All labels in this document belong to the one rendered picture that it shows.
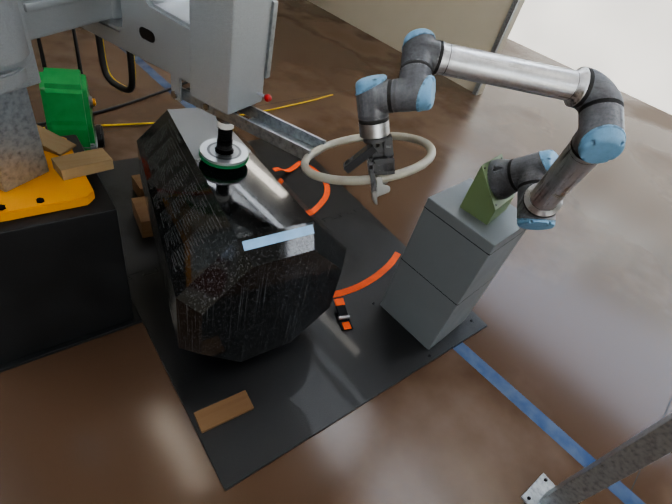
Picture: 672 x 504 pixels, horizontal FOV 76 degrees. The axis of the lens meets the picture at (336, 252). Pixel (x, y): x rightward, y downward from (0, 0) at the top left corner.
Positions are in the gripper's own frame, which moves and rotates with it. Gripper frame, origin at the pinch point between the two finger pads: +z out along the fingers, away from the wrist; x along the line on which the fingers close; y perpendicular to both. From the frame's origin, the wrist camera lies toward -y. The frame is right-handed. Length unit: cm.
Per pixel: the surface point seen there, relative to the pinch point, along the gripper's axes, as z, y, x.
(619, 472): 111, 83, -32
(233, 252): 21, -54, 10
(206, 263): 24, -66, 9
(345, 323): 105, -21, 61
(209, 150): -6, -69, 56
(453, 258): 61, 38, 51
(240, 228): 15, -52, 18
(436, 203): 35, 32, 62
